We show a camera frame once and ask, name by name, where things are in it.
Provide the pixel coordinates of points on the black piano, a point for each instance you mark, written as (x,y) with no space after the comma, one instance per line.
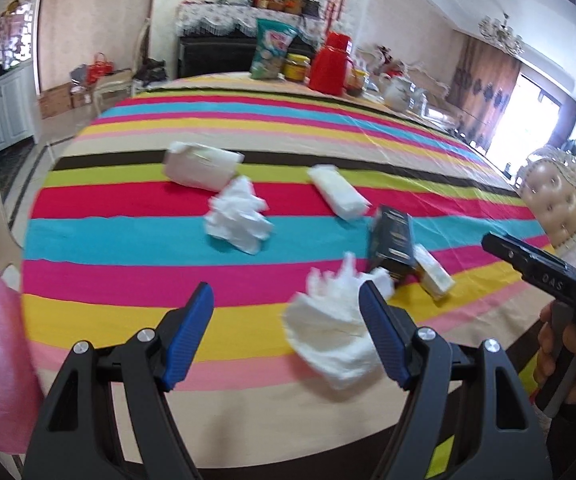
(207,55)

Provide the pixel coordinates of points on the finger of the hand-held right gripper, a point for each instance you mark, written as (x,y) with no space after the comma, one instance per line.
(543,272)

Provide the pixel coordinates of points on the crystal chandelier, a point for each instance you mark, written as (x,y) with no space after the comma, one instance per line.
(503,35)

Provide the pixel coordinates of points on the white cushioned side chair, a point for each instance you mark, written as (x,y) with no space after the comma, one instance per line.
(117,80)

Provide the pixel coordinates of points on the brown curtain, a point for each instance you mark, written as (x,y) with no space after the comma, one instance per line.
(488,95)

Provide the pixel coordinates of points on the green snack bag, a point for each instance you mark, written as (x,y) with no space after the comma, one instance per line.
(270,47)

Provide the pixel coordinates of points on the red gift basket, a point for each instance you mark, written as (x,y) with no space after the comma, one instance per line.
(270,0)

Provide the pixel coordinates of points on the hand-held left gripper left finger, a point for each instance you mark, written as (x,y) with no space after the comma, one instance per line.
(187,340)

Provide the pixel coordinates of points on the small white box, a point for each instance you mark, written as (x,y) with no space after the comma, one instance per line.
(433,272)

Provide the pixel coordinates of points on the white tissue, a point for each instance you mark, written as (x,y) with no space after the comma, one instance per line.
(328,335)
(238,220)

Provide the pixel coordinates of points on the white lattice screen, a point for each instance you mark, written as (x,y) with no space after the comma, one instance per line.
(12,30)

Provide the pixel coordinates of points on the white ceramic pitcher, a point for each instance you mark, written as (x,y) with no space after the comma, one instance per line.
(398,90)

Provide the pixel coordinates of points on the brown cardboard box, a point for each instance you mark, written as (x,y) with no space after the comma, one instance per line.
(55,102)

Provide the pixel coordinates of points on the pale pink tissue pack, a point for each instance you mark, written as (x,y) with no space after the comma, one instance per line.
(200,165)

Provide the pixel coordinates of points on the white low cabinet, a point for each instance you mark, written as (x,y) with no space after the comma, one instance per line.
(5,110)

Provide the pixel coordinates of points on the small glass jar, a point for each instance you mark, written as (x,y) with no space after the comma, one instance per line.
(355,82)

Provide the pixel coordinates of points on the dark handbag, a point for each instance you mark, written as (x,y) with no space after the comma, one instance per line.
(308,2)

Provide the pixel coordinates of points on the black bag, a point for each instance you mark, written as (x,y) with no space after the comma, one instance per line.
(150,70)

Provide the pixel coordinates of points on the red shopping bag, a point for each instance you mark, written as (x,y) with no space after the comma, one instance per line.
(98,67)

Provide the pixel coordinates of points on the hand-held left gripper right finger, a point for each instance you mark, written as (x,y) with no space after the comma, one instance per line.
(383,335)

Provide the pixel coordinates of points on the yellow jar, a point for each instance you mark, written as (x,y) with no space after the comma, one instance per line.
(295,67)

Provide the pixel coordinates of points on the black cardboard box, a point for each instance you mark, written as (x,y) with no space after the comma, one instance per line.
(393,245)

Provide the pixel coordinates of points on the red thermos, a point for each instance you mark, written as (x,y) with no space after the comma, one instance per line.
(333,65)

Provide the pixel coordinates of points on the floral lace piano cover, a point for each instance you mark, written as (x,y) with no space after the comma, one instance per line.
(217,12)

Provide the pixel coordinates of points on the white carved sofa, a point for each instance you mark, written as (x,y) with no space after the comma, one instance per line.
(418,85)

